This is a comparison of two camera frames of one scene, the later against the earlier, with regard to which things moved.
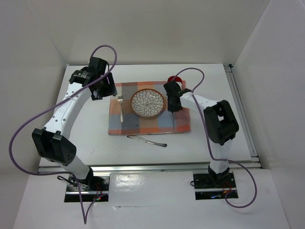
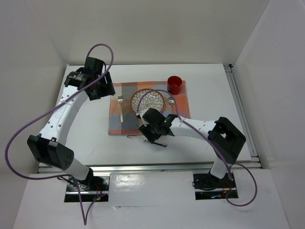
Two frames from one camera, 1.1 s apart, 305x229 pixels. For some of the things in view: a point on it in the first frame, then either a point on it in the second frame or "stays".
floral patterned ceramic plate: [147, 102] stays
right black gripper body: [170, 107] -> [150, 132]
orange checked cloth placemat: [123, 120] stays
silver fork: [120, 98] stays
